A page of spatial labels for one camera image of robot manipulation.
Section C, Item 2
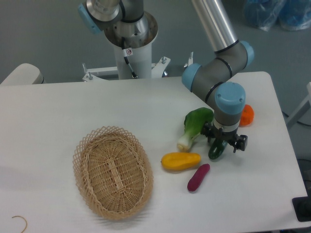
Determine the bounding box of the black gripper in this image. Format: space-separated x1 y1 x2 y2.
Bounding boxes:
201 122 248 153

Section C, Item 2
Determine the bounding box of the dark green cucumber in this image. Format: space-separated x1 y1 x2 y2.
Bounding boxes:
208 138 228 160

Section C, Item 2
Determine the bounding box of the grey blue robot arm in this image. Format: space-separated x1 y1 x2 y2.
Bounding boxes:
78 0 254 150

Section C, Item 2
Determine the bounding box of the orange pumpkin toy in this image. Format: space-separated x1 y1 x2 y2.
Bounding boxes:
240 104 255 126

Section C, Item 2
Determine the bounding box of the green bok choy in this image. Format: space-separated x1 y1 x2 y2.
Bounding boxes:
177 107 214 152

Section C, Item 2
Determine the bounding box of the purple sweet potato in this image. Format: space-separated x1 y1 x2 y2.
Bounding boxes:
187 164 210 192

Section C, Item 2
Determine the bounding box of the yellow papaya half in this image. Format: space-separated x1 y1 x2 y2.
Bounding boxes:
161 152 201 171

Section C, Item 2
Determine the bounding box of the black device at edge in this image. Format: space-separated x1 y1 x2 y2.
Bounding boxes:
292 197 311 222

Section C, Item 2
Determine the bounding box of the woven wicker basket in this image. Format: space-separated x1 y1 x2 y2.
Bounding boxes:
73 126 153 220

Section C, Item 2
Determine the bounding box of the blue plastic bag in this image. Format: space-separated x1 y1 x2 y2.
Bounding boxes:
243 0 311 31

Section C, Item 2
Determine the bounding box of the beige chair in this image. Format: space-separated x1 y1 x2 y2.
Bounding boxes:
0 63 45 86

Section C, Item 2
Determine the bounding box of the tan rubber band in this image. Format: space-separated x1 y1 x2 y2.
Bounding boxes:
11 215 28 232

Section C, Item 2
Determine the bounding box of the white frame leg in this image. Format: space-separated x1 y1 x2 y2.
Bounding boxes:
285 83 311 129

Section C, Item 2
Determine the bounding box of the black pedestal cable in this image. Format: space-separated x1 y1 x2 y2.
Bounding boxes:
121 36 138 79

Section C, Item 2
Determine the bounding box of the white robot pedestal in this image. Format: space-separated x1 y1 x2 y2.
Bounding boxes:
83 12 171 82

